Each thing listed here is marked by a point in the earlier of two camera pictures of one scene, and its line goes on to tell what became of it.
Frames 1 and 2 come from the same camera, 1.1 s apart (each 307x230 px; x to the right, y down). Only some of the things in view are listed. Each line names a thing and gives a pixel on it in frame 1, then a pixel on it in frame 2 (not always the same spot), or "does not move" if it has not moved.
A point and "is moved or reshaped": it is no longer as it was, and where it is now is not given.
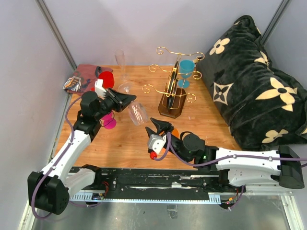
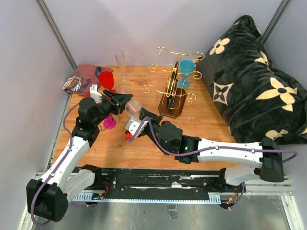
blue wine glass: x=186 y=67 does not move
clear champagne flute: x=120 y=57 does not move
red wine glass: x=108 y=78 does not move
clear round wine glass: x=136 y=109 is moved or reshaped
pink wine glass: x=109 y=122 does not move
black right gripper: x=162 y=126 -> x=143 y=113
